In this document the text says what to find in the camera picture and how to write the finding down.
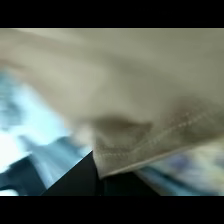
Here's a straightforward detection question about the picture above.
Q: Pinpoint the brown shirt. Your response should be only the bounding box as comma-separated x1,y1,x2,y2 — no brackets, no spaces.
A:
0,28,224,179

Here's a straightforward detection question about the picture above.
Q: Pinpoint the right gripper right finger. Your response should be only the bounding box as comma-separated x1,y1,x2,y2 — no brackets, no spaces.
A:
101,170,161,197

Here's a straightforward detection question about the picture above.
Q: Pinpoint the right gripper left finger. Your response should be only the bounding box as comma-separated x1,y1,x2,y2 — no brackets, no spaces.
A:
42,150,101,197

